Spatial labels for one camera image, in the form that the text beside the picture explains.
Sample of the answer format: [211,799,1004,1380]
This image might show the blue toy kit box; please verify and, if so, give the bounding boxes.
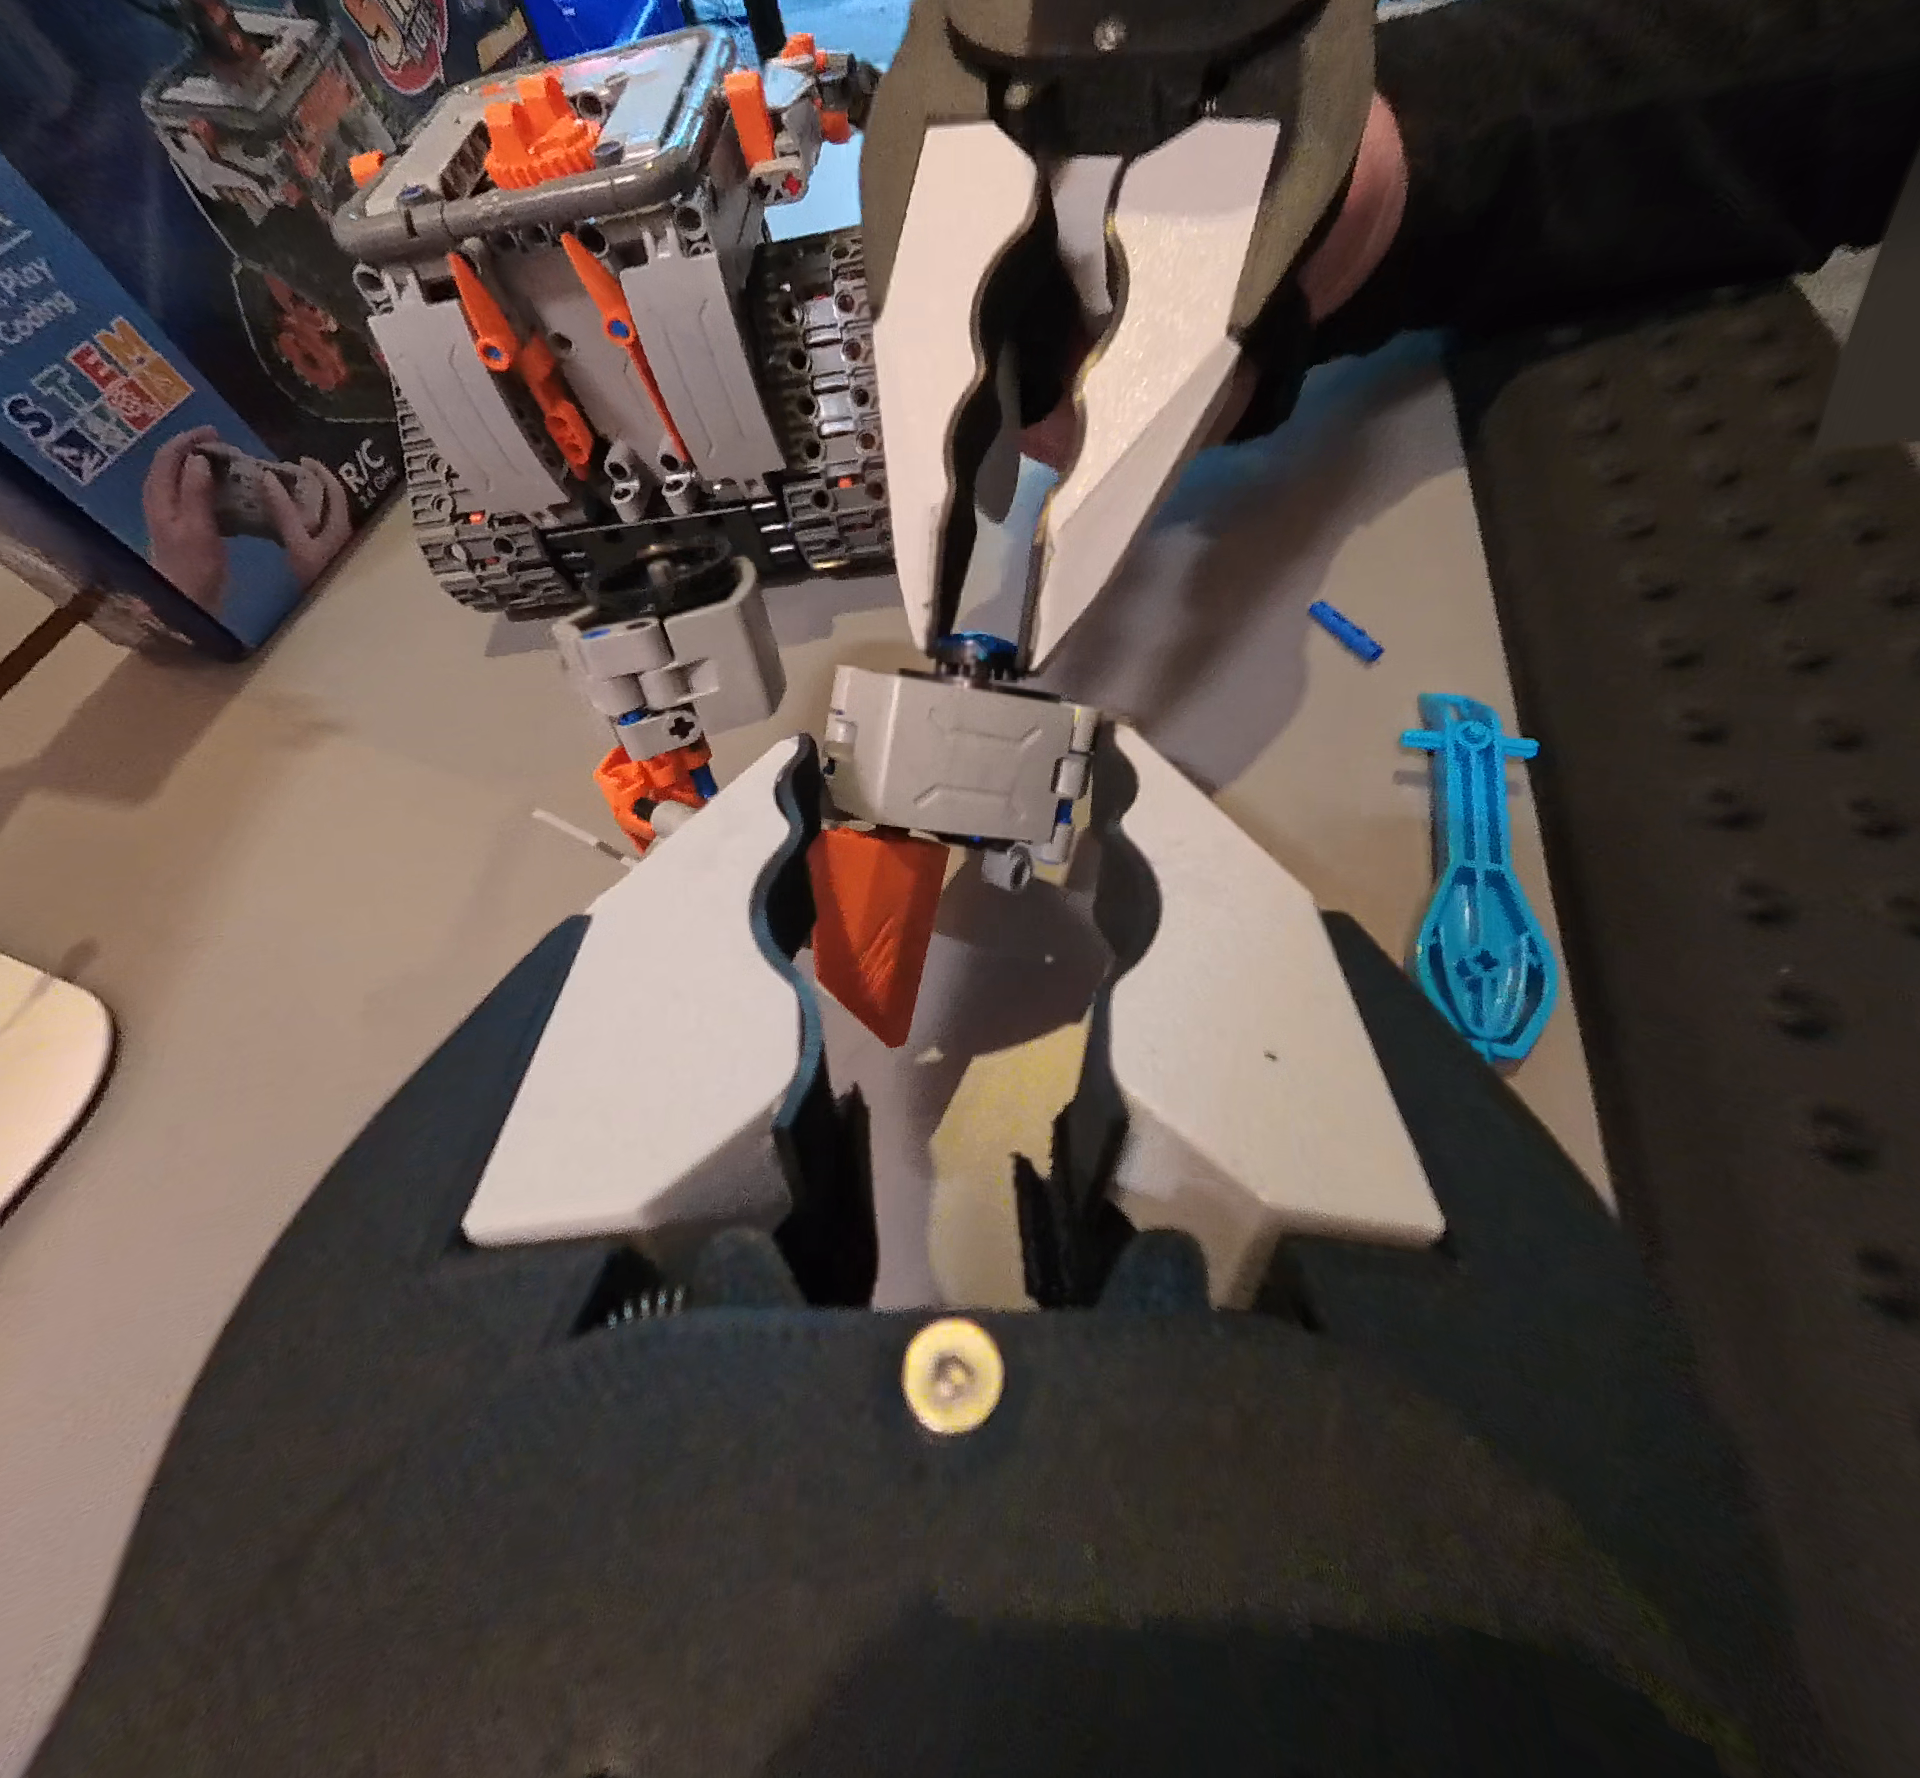
[0,0,550,660]

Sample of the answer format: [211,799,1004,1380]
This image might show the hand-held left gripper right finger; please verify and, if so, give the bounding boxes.
[1097,726,1448,1314]

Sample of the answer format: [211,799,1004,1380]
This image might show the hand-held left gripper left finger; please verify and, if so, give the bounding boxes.
[460,735,828,1251]

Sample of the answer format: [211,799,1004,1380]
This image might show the person's right hand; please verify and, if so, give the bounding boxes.
[1016,97,1416,469]

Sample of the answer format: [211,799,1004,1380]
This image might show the light blue brick separator tool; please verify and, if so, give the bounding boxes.
[1399,692,1564,1069]

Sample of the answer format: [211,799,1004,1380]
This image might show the large grey orange toy vehicle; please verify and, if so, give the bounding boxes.
[331,27,901,624]

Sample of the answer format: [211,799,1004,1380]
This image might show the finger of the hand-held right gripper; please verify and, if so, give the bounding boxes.
[1026,121,1281,660]
[875,123,1046,652]

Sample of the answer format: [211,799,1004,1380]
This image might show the person's right forearm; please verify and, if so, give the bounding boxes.
[1359,0,1920,356]

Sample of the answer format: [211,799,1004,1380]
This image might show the white desk lamp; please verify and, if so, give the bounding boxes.
[0,952,118,1216]

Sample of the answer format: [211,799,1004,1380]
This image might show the grey orange twin-motor toy assembly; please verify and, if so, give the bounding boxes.
[534,553,1109,1051]

